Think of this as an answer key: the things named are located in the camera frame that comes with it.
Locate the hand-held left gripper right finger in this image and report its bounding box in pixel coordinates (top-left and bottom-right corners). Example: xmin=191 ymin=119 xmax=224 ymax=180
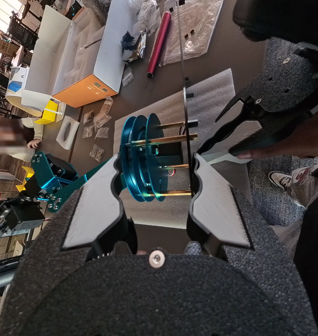
xmin=186 ymin=153 xmax=255 ymax=257

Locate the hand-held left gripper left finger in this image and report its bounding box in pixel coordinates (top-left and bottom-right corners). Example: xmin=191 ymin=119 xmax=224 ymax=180
xmin=62 ymin=153 xmax=138 ymax=262

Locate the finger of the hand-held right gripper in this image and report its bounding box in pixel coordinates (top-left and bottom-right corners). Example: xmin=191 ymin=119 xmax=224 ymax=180
xmin=215 ymin=92 xmax=246 ymax=124
xmin=196 ymin=118 xmax=264 ymax=158

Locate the blue toy robot arm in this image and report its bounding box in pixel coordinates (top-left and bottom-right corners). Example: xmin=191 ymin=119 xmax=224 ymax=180
xmin=0 ymin=0 xmax=200 ymax=247

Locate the person's right hand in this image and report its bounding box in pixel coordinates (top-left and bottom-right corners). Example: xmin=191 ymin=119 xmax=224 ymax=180
xmin=237 ymin=115 xmax=306 ymax=160

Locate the white foam sheet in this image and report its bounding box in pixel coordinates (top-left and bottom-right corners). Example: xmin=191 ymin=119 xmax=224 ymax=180
xmin=113 ymin=68 xmax=250 ymax=229

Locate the person's shoe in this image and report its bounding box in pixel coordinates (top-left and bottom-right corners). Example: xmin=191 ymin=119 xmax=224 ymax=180
xmin=268 ymin=171 xmax=293 ymax=193

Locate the yellow plastic box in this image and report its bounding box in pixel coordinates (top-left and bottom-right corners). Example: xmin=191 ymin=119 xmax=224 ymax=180
xmin=16 ymin=165 xmax=35 ymax=193
xmin=33 ymin=100 xmax=58 ymax=124

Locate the white foam block with hole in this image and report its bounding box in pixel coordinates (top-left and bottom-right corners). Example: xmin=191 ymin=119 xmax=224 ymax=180
xmin=56 ymin=115 xmax=80 ymax=150

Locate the pile of small screw bags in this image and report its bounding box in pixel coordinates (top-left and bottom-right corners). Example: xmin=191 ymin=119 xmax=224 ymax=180
xmin=82 ymin=96 xmax=114 ymax=162

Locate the person's leg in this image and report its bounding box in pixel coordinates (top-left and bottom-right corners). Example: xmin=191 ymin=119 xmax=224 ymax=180
xmin=269 ymin=157 xmax=318 ymax=252

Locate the clear plastic bag with parts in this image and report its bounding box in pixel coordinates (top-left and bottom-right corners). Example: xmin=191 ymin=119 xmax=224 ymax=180
xmin=159 ymin=0 xmax=224 ymax=66

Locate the maroon electric screwdriver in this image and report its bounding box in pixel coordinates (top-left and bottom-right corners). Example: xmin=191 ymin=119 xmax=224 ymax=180
xmin=146 ymin=12 xmax=172 ymax=88

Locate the clear acrylic holder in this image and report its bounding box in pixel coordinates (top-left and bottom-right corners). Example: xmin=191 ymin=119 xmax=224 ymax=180
xmin=45 ymin=98 xmax=67 ymax=123

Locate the small labelled zip bag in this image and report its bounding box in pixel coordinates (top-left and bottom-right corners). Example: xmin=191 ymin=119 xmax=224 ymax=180
xmin=122 ymin=67 xmax=135 ymax=86

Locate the orange and white cardboard box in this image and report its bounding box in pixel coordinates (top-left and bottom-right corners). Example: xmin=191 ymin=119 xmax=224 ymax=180
xmin=5 ymin=4 xmax=138 ymax=116

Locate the silver foil bag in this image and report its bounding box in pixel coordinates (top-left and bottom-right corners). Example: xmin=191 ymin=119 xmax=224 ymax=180
xmin=121 ymin=30 xmax=147 ymax=63

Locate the crumpled clear plastic wrap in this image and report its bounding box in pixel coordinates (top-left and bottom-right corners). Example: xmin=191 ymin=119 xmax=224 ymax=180
xmin=134 ymin=0 xmax=165 ymax=34

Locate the white foam box insert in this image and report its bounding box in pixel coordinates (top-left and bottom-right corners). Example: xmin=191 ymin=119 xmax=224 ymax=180
xmin=53 ymin=18 xmax=107 ymax=88

